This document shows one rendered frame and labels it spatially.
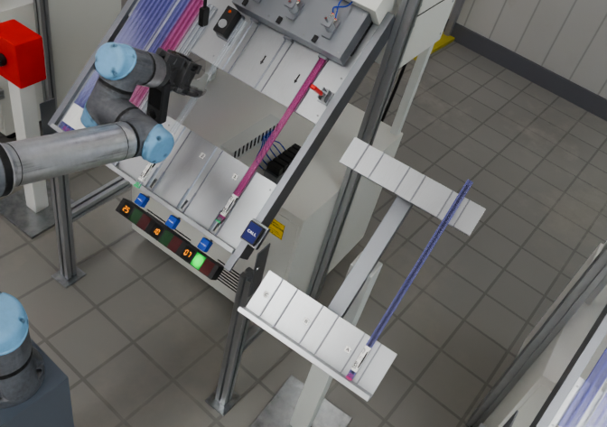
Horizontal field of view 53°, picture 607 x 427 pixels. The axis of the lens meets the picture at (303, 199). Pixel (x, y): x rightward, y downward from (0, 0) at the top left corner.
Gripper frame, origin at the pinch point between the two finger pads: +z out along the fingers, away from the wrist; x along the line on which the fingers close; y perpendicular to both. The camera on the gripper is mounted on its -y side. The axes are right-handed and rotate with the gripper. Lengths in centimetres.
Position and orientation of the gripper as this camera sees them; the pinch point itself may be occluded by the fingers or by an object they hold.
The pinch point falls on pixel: (198, 90)
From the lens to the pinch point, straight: 158.9
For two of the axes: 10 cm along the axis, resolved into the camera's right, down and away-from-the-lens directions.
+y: 4.6, -8.6, -2.3
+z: 3.8, -0.4, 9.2
